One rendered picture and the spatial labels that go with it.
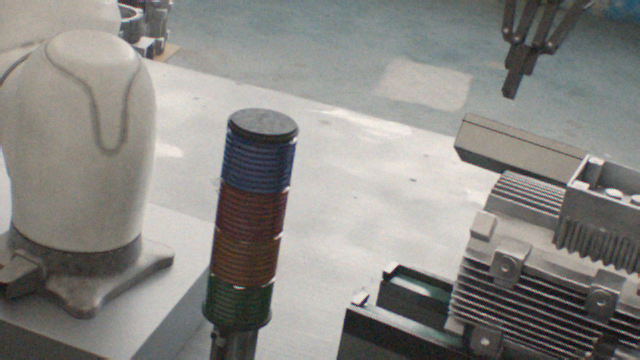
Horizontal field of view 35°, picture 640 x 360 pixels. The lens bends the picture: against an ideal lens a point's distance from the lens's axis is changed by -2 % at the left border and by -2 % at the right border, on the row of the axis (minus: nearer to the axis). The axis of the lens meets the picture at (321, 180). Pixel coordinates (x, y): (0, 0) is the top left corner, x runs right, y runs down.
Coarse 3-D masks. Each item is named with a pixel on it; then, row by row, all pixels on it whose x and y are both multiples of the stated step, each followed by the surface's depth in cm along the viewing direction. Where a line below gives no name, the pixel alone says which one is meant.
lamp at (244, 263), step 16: (224, 240) 88; (240, 240) 88; (272, 240) 89; (224, 256) 89; (240, 256) 88; (256, 256) 89; (272, 256) 90; (224, 272) 90; (240, 272) 89; (256, 272) 89; (272, 272) 91
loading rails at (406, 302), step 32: (384, 288) 126; (416, 288) 125; (448, 288) 126; (352, 320) 117; (384, 320) 116; (416, 320) 125; (352, 352) 119; (384, 352) 117; (416, 352) 115; (448, 352) 113
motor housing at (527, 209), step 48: (528, 192) 109; (480, 240) 107; (528, 240) 106; (480, 288) 106; (528, 288) 104; (576, 288) 102; (624, 288) 102; (528, 336) 106; (576, 336) 104; (624, 336) 101
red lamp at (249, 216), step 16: (224, 192) 87; (240, 192) 86; (288, 192) 88; (224, 208) 87; (240, 208) 87; (256, 208) 86; (272, 208) 87; (224, 224) 88; (240, 224) 87; (256, 224) 87; (272, 224) 88; (256, 240) 88
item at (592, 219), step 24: (600, 168) 109; (624, 168) 109; (576, 192) 102; (600, 192) 110; (624, 192) 110; (576, 216) 103; (600, 216) 102; (624, 216) 101; (552, 240) 105; (576, 240) 104; (600, 240) 103; (624, 240) 102; (624, 264) 103
